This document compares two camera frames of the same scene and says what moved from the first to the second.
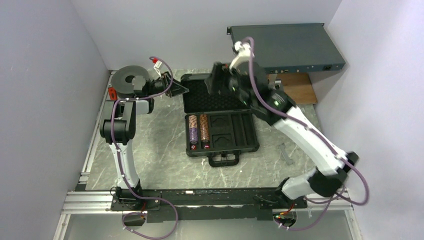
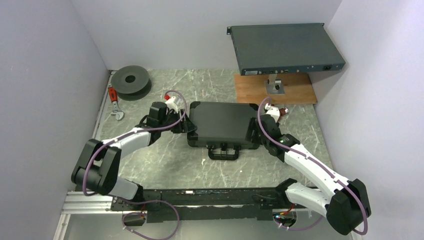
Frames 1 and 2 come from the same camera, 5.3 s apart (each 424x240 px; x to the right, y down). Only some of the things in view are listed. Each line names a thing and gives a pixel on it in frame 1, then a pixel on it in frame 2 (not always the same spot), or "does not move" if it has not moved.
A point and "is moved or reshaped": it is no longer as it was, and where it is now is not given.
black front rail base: (187, 205) does not move
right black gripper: (218, 72) to (254, 136)
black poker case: (217, 124) is moved or reshaped
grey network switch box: (278, 48) does not move
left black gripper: (176, 89) to (185, 126)
